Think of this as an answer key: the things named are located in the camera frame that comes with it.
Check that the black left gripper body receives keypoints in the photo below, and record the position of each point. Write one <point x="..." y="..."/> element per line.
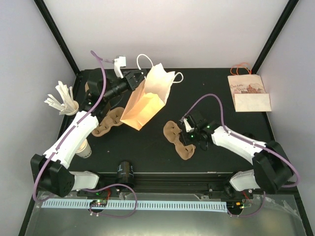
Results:
<point x="130" y="81"/>

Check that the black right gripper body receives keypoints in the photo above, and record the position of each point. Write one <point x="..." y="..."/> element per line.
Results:
<point x="191" y="139"/>

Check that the brown pulp cup carrier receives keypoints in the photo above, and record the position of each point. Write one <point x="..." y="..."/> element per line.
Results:
<point x="172" y="133"/>
<point x="112" y="119"/>

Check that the brown paper takeout bag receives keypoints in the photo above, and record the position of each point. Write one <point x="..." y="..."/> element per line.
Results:
<point x="150" y="97"/>

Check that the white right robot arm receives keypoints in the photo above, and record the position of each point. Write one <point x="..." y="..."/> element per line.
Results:
<point x="270" y="170"/>

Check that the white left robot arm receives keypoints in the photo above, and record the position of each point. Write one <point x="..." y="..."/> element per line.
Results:
<point x="50" y="170"/>

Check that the white paper coffee cup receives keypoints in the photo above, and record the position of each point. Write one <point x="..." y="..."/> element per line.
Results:
<point x="84" y="150"/>

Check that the stack of pulp cup carriers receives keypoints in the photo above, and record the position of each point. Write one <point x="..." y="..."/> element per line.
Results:
<point x="87" y="87"/>

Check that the black lid on table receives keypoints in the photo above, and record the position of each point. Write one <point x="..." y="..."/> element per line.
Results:
<point x="249" y="135"/>

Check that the cup of white wrapped stirrers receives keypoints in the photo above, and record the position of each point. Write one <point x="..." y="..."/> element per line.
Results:
<point x="68" y="106"/>

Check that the stack of black cup lids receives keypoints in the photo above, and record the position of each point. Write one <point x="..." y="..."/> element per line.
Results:
<point x="125" y="174"/>

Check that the printed paper bag orange handles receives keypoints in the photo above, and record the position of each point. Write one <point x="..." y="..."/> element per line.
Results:
<point x="247" y="90"/>

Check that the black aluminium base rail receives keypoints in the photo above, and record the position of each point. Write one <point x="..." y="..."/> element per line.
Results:
<point x="214" y="186"/>

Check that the black left frame post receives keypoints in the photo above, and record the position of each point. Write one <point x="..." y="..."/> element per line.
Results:
<point x="43" y="9"/>

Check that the black frame post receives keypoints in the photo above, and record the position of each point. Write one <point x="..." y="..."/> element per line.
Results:
<point x="43" y="9"/>
<point x="281" y="22"/>

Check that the light blue cable duct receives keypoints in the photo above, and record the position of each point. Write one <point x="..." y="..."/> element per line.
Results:
<point x="137" y="205"/>

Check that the black right frame post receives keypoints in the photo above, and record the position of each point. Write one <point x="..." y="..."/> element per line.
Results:
<point x="281" y="22"/>

